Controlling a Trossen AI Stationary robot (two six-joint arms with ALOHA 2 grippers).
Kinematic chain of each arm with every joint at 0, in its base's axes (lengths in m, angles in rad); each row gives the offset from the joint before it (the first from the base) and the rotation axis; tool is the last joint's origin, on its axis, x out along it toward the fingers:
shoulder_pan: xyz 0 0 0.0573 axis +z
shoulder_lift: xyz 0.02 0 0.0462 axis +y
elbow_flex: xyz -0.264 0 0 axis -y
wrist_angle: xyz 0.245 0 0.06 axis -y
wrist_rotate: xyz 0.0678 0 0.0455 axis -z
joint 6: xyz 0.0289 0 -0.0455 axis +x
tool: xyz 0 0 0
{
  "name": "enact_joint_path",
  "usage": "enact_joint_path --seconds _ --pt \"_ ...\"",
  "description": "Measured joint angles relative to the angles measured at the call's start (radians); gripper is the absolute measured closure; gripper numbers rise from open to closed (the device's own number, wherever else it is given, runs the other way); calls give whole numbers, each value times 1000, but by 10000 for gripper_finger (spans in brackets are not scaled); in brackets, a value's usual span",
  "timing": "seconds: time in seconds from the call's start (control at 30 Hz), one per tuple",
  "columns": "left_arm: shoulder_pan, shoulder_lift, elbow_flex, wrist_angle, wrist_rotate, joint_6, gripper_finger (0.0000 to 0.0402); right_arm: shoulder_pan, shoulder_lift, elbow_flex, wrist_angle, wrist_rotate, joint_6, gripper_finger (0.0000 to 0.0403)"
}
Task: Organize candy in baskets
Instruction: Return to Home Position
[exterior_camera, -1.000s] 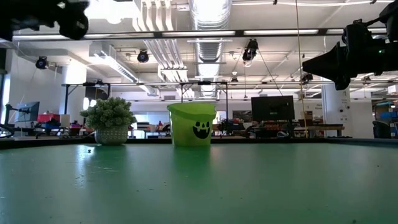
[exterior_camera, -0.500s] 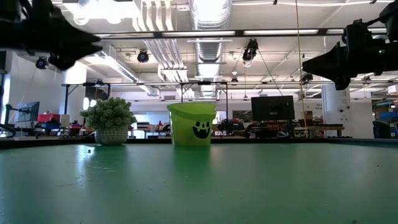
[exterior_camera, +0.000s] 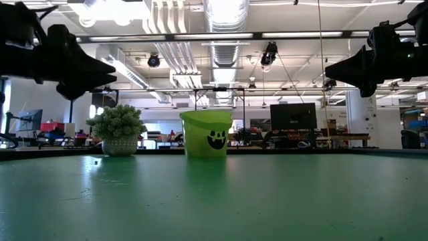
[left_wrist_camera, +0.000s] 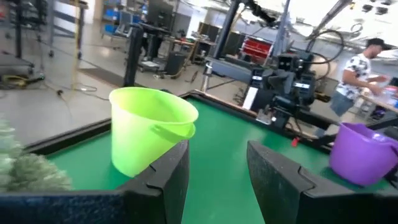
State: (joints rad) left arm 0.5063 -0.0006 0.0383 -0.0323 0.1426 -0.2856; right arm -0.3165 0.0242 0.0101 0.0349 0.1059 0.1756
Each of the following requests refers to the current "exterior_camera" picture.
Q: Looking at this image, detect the spiky pale green plant ball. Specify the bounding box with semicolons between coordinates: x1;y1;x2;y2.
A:
86;104;148;157

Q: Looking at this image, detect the red box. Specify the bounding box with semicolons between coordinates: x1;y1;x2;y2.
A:
39;122;66;133

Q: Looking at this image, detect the thin tan hanging cord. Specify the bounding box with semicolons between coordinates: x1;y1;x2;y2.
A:
316;0;332;149

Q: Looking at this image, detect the wooden desk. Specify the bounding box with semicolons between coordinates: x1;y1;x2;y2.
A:
314;133;372;149

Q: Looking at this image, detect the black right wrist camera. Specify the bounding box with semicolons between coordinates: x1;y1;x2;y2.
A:
366;20;403;48

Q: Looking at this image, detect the black workstation frame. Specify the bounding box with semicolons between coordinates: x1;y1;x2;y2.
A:
68;87;120;125

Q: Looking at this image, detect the black computer monitor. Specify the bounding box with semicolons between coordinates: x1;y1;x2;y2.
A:
270;102;318;132

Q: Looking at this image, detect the monitor on arm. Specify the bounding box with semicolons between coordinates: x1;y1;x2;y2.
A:
15;108;44;133

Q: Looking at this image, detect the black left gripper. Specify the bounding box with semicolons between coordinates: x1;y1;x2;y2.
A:
33;34;118;102

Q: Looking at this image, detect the green felt mat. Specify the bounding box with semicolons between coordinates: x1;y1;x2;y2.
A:
0;152;428;241

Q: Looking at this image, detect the long ceiling light rail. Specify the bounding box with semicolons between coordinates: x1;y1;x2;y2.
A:
76;29;417;44

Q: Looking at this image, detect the black office chair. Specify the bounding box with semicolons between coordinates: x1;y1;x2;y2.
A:
400;129;423;150

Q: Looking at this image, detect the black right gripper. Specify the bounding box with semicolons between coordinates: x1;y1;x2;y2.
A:
324;44;419;99

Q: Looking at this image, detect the black curved cable loop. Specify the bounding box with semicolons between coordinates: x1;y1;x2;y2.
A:
0;133;19;150

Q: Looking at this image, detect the silver ceiling duct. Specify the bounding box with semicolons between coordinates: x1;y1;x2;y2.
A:
203;0;250;105

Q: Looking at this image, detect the lime green pumpkin-face bucket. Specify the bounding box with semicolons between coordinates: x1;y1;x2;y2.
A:
179;110;234;159

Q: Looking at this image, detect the white round pillar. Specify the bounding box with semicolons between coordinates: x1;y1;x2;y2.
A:
345;88;378;149

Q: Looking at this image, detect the black aluminium table frame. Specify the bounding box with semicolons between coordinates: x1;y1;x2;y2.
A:
0;147;428;162

